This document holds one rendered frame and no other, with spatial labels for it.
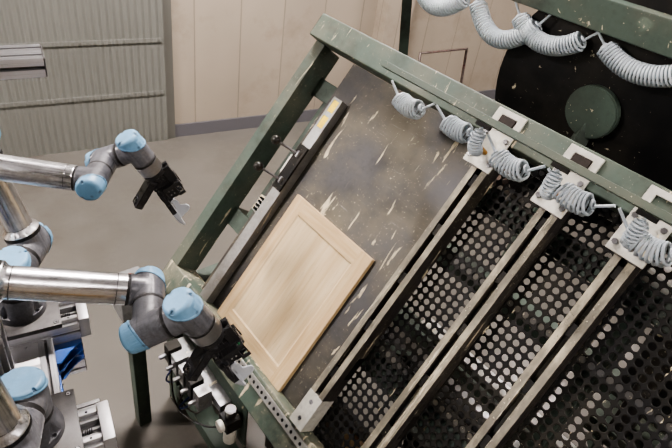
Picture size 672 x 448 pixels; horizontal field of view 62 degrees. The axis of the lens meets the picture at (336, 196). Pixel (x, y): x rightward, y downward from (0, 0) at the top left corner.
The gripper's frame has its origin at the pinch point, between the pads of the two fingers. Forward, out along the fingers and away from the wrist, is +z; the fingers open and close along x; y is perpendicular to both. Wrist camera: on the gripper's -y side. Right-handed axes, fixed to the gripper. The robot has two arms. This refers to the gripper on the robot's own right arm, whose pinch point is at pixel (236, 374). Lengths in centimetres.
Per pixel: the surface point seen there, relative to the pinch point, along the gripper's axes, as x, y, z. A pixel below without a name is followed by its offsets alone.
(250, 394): 24, -8, 48
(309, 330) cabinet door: 25.0, 20.9, 37.7
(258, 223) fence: 71, 26, 26
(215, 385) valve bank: 40, -20, 55
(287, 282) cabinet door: 45, 23, 34
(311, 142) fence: 76, 59, 9
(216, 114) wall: 361, 47, 154
